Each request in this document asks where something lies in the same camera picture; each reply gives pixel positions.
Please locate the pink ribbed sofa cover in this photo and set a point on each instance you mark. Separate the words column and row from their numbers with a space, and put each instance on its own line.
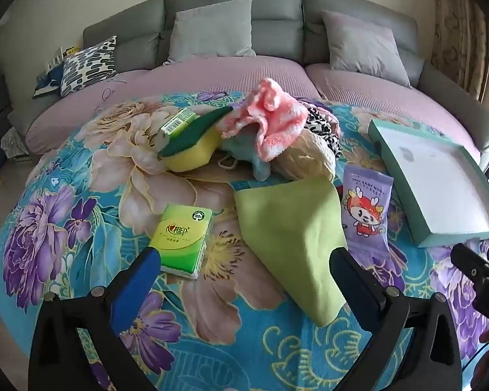
column 371, row 89
column 187, row 73

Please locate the floral blanket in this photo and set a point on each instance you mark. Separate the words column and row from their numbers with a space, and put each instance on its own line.
column 85, row 163

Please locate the crumpled white bag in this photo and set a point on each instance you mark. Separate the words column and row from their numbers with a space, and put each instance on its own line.
column 14, row 142

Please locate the small green tissue pack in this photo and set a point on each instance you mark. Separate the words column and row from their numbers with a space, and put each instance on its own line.
column 178, row 122

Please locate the grey and pink cushion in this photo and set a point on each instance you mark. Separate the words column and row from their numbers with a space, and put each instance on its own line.
column 362, row 49

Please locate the yellow sponge with green pad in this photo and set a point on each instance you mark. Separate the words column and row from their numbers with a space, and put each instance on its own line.
column 191, row 150

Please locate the cream knitted hat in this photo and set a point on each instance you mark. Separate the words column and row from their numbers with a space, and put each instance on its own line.
column 305, row 159

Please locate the purple wet wipes pack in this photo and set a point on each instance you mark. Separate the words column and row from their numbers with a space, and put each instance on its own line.
column 366, row 211

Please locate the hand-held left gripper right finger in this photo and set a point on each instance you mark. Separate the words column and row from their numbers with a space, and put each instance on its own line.
column 360, row 289

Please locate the yellow box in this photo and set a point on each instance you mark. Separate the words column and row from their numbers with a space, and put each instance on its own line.
column 70, row 51

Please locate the pink white fluffy towel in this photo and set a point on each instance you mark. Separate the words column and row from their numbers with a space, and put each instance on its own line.
column 277, row 118

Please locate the green cloth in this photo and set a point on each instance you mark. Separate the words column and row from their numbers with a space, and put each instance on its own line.
column 289, row 232

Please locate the black white patterned cushion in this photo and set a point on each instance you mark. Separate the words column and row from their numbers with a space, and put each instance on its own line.
column 87, row 67

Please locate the teal cardboard box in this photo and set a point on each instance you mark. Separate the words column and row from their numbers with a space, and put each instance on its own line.
column 432, row 179

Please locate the beige patterned curtain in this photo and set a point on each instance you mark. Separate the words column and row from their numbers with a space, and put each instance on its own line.
column 460, row 28

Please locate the white rack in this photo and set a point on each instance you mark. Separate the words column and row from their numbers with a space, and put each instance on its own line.
column 53, row 59

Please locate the light blue cloth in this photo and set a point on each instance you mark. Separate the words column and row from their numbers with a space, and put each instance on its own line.
column 244, row 150

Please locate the large green tissue pack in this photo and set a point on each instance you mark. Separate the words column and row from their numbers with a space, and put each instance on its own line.
column 179, row 236

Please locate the grey sofa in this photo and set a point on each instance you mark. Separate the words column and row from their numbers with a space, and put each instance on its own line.
column 277, row 4

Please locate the leopard print scrunchie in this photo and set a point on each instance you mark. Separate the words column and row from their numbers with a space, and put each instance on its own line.
column 322, row 126

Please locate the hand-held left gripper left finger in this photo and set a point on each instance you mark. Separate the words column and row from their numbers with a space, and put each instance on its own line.
column 134, row 277

